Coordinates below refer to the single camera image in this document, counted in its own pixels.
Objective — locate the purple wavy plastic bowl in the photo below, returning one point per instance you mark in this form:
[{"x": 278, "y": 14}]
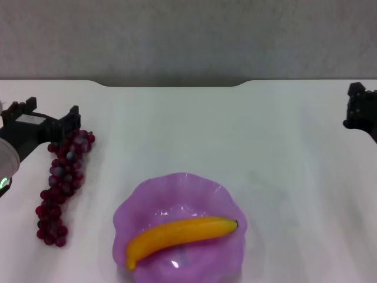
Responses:
[{"x": 176, "y": 194}]

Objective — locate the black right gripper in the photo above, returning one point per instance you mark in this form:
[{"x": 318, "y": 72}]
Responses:
[{"x": 365, "y": 123}]

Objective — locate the dark red grape bunch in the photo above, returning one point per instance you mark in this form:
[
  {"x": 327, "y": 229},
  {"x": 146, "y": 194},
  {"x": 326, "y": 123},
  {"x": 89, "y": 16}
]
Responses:
[{"x": 62, "y": 177}]

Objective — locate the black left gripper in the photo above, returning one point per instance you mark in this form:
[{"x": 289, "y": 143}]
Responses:
[{"x": 32, "y": 132}]

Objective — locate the yellow banana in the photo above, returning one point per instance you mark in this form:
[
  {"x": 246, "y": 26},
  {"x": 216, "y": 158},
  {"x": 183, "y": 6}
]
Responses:
[{"x": 182, "y": 233}]

